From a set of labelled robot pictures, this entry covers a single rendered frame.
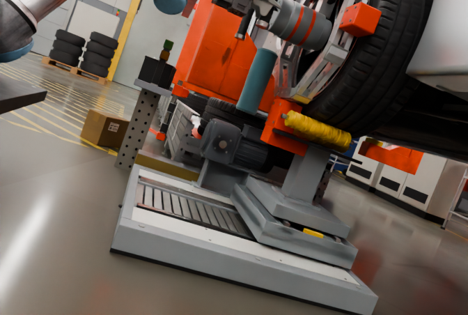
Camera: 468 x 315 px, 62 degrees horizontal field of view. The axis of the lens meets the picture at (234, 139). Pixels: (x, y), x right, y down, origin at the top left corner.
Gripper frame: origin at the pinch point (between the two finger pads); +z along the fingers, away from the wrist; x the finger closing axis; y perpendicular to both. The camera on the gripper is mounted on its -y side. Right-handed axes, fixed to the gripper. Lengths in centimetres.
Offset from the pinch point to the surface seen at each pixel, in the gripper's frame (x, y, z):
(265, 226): 7, 68, 21
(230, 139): -40, 48, 11
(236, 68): -61, 17, 7
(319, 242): 7, 68, 41
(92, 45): -841, 4, -179
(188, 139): -71, 58, -2
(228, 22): -61, -2, -5
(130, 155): -74, 75, -26
